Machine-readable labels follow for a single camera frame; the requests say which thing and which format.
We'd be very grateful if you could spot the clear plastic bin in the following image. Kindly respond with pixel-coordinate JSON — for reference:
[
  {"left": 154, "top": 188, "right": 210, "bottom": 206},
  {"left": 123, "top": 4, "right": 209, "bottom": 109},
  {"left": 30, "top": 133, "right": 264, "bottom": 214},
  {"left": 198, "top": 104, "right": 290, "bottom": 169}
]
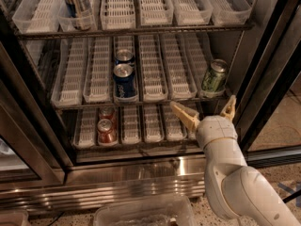
[{"left": 93, "top": 195, "right": 198, "bottom": 226}]

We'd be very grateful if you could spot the black stand leg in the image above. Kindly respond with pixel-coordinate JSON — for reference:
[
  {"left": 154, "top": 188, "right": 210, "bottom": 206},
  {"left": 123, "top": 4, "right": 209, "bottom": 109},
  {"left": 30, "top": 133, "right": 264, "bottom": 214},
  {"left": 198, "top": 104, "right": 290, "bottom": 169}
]
[{"left": 283, "top": 189, "right": 301, "bottom": 203}]

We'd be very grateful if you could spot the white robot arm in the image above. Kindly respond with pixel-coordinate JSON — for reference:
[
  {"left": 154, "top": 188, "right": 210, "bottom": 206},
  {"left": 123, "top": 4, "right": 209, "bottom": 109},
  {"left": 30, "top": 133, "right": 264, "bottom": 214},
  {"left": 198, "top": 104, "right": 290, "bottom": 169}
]
[{"left": 170, "top": 96, "right": 300, "bottom": 226}]

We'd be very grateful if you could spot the rear blue pepsi can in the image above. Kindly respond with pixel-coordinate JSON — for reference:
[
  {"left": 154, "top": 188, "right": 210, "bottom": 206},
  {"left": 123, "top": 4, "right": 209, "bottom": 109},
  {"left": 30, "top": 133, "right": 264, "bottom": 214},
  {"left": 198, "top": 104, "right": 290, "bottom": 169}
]
[{"left": 115, "top": 49, "right": 135, "bottom": 66}]

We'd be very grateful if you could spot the blue pepsi can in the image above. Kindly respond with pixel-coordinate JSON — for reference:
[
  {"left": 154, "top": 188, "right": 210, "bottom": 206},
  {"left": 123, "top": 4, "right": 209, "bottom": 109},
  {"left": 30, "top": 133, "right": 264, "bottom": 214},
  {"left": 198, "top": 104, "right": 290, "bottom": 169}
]
[
  {"left": 115, "top": 49, "right": 135, "bottom": 66},
  {"left": 113, "top": 64, "right": 136, "bottom": 98}
]

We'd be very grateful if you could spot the fridge glass door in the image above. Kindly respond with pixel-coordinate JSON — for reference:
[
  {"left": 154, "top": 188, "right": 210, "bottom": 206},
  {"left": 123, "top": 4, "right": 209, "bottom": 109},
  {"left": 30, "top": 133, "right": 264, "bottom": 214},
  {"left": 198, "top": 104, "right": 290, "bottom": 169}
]
[{"left": 233, "top": 0, "right": 300, "bottom": 168}]

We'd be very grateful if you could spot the front red soda can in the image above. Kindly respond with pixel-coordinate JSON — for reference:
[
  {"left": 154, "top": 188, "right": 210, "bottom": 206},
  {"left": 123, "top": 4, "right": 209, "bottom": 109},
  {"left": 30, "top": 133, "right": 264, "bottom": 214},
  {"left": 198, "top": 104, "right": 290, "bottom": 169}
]
[{"left": 97, "top": 119, "right": 117, "bottom": 144}]

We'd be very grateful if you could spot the green soda can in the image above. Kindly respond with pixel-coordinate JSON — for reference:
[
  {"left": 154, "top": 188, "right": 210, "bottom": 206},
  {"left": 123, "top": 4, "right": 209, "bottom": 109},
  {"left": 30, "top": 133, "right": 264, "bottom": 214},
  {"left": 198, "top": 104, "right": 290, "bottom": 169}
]
[{"left": 201, "top": 59, "right": 228, "bottom": 92}]

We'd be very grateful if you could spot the front blue pepsi can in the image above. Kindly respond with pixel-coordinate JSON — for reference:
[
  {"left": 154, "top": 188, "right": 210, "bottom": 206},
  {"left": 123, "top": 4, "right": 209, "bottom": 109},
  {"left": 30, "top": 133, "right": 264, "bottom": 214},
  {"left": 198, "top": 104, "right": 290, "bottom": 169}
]
[{"left": 113, "top": 64, "right": 136, "bottom": 98}]

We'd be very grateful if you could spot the rear red soda can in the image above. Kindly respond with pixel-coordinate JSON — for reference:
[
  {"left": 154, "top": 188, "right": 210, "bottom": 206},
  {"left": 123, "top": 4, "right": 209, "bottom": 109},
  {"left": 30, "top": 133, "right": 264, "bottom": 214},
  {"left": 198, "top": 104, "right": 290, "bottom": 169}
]
[{"left": 99, "top": 106, "right": 116, "bottom": 124}]

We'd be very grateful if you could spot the stainless steel fridge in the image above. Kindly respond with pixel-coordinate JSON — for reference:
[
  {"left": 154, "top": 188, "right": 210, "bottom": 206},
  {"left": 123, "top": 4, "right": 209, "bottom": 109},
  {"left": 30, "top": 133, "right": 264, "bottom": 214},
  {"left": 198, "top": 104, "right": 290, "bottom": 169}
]
[{"left": 0, "top": 0, "right": 300, "bottom": 214}]

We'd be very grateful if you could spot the red soda can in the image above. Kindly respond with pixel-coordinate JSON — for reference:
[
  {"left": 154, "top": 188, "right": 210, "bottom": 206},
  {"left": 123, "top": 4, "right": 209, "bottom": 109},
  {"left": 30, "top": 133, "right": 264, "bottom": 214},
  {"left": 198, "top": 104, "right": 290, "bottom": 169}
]
[
  {"left": 97, "top": 119, "right": 117, "bottom": 144},
  {"left": 99, "top": 106, "right": 116, "bottom": 124}
]

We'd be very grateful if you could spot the tall silver blue can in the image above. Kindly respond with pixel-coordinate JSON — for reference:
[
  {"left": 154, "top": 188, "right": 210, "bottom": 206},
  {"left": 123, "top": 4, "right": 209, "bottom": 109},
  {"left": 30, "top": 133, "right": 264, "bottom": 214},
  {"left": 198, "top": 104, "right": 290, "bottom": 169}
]
[{"left": 65, "top": 0, "right": 93, "bottom": 30}]

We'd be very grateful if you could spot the clear container corner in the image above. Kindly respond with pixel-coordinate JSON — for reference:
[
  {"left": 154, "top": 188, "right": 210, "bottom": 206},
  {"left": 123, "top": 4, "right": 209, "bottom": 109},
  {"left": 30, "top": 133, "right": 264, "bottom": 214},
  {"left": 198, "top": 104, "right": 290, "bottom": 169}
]
[{"left": 0, "top": 210, "right": 31, "bottom": 226}]

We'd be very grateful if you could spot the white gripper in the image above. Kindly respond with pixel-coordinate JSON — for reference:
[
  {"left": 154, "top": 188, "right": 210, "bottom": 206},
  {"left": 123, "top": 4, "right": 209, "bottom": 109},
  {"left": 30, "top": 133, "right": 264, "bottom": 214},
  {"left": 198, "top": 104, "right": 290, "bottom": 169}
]
[{"left": 170, "top": 95, "right": 238, "bottom": 150}]

